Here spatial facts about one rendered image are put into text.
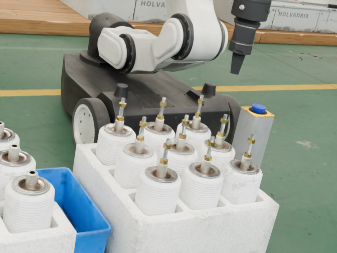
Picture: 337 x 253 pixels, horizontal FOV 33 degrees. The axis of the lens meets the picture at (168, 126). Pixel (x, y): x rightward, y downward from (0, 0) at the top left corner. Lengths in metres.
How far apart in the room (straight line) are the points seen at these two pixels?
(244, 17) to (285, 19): 2.91
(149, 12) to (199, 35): 1.86
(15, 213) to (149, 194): 0.29
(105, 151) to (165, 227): 0.29
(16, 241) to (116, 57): 1.04
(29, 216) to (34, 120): 0.97
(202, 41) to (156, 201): 0.63
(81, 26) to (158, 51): 1.56
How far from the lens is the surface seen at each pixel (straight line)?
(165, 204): 1.25
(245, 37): 1.35
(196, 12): 1.73
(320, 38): 4.45
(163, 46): 1.73
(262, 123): 1.59
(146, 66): 1.91
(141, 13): 3.52
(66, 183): 1.52
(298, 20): 4.34
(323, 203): 1.93
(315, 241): 1.69
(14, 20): 3.14
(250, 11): 1.34
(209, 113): 1.94
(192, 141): 1.53
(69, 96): 2.06
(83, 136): 1.84
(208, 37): 1.72
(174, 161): 1.38
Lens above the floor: 0.82
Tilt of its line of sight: 22 degrees down
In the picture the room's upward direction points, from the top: 11 degrees clockwise
